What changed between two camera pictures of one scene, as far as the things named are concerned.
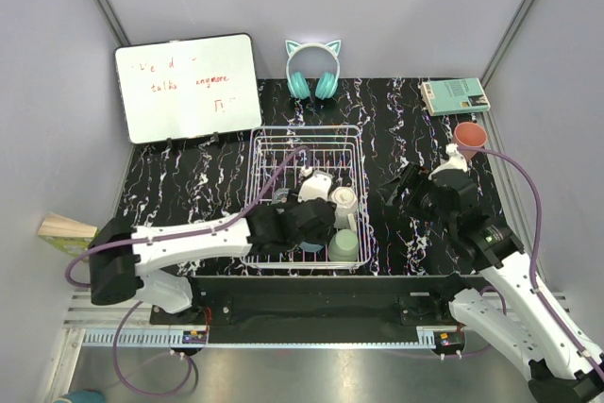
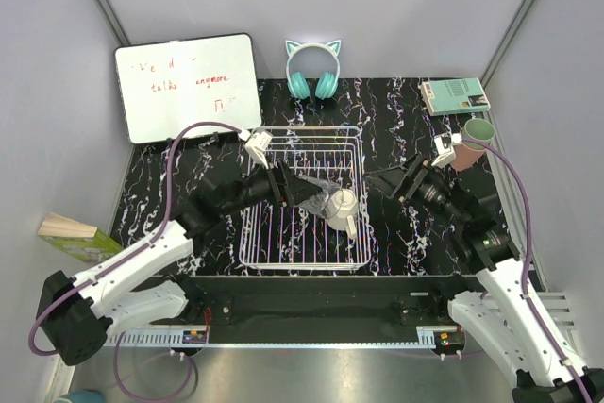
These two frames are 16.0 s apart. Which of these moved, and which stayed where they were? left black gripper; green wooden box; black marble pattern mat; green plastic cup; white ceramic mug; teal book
Moved: left black gripper; green plastic cup
Stayed: black marble pattern mat; teal book; green wooden box; white ceramic mug
